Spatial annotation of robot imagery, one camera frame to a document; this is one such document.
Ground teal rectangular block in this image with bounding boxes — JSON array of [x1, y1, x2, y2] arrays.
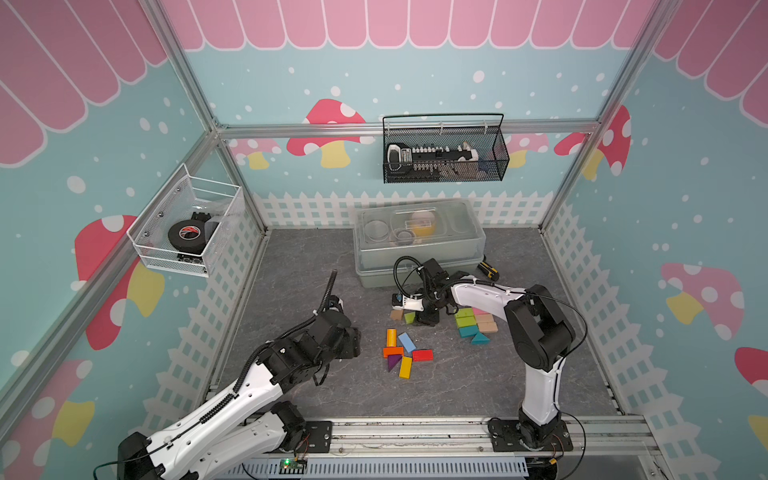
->
[[458, 326, 479, 338]]

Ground orange yellow supermarket block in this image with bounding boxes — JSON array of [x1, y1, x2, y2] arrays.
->
[[386, 329, 397, 348]]

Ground purple triangle block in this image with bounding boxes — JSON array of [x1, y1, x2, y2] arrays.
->
[[387, 354, 403, 371]]

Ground light blue block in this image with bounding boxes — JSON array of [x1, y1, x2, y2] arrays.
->
[[398, 333, 416, 354]]

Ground tan rectangular block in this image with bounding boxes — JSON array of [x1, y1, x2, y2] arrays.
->
[[477, 322, 498, 333]]

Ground teal triangle block bottom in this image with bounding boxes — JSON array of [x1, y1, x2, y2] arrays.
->
[[471, 333, 490, 345]]

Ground red block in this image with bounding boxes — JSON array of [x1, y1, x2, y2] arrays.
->
[[411, 349, 434, 362]]

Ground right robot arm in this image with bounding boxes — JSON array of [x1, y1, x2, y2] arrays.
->
[[392, 256, 583, 452]]

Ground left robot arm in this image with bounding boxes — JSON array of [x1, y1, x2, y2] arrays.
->
[[116, 282, 361, 479]]

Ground yellow black screwdriver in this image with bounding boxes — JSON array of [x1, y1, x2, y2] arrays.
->
[[478, 260, 500, 282]]

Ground translucent plastic storage box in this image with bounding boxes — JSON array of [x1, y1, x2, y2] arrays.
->
[[353, 199, 486, 288]]

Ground green lit circuit board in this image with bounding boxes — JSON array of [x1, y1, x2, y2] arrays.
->
[[278, 458, 308, 475]]

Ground white black tool in basket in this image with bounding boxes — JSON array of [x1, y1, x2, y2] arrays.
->
[[384, 142, 479, 178]]

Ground black tape roll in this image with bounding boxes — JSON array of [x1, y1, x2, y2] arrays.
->
[[167, 219, 207, 255]]

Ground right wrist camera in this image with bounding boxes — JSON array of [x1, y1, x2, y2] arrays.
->
[[391, 293, 424, 312]]

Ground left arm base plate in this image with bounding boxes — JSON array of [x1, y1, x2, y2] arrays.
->
[[286, 421, 333, 456]]

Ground black wire mesh basket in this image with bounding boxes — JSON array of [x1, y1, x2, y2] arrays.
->
[[381, 113, 510, 184]]

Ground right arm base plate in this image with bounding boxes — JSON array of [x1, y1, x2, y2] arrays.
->
[[486, 417, 574, 455]]

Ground white wire basket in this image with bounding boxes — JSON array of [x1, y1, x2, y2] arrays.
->
[[126, 165, 245, 278]]

